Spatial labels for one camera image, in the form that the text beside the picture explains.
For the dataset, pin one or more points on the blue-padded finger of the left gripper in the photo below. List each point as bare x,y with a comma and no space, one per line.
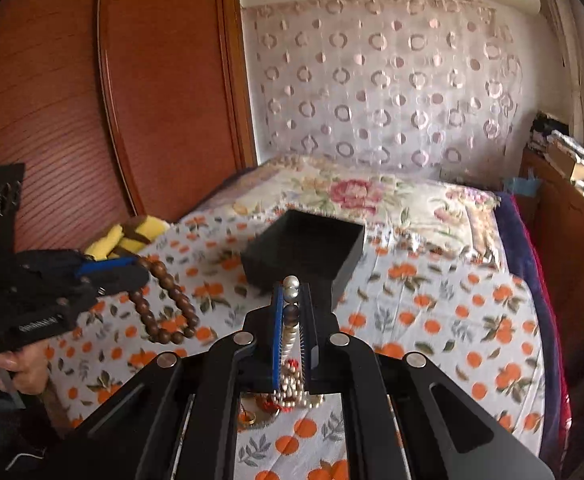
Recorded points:
90,267

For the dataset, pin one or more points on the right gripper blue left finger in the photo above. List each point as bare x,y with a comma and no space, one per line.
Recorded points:
276,335

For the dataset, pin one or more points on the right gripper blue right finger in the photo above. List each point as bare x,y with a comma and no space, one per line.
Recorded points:
309,339

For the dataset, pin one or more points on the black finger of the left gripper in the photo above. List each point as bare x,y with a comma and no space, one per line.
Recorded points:
125,279

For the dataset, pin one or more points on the person's left hand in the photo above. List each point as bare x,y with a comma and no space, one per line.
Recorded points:
29,368

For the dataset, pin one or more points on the yellow brown plush toy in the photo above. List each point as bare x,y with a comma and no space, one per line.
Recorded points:
127,238

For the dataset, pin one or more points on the black square box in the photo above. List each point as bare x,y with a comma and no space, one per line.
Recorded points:
320,251

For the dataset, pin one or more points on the orange print bed sheet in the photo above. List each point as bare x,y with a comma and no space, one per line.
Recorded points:
477,324

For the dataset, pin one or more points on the red wooden headboard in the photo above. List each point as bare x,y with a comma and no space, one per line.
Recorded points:
115,109

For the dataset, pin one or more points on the white circle-pattern curtain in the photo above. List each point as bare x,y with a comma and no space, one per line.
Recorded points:
419,86

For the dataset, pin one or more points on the wooden side cabinet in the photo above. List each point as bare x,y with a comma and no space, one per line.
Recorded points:
557,232

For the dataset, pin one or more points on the pile of books and papers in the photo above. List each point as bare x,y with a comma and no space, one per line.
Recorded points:
550,139

